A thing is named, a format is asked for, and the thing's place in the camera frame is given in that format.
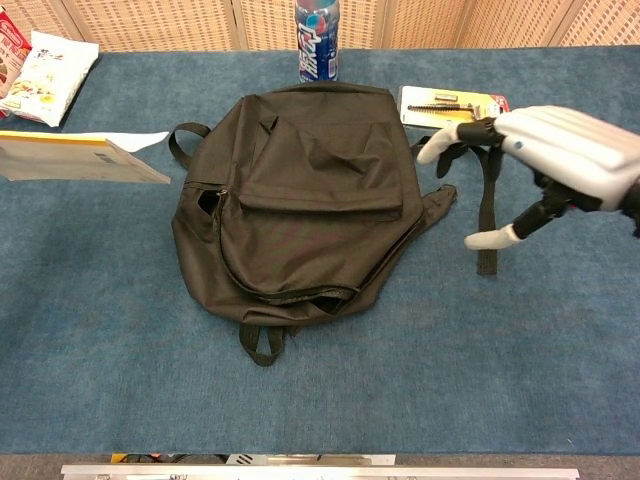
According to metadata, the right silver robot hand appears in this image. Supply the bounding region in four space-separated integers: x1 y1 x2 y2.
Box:
416 104 640 251

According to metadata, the black fabric backpack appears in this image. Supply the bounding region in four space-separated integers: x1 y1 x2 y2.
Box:
168 82 499 369

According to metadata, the white yellow Lexicon book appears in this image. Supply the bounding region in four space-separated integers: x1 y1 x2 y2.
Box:
0 129 172 185

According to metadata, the yellow packaged tool set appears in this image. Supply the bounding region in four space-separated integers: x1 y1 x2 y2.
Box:
398 84 511 130

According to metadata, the blue drink bottle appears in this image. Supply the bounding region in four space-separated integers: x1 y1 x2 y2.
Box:
294 0 340 85

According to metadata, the blue felt table cover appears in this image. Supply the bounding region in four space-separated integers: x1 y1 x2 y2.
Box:
0 44 640 456

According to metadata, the grey metal plate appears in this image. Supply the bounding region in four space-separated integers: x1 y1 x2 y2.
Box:
227 453 396 467

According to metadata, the beige wicker folding screen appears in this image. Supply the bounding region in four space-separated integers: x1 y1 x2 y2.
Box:
0 0 640 54

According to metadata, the white snack bag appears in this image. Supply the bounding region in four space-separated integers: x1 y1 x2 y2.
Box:
0 30 100 128

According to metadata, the red snack bag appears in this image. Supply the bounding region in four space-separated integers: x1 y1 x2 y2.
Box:
0 10 33 119

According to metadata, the aluminium profile rail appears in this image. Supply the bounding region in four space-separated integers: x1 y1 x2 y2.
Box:
60 464 581 480

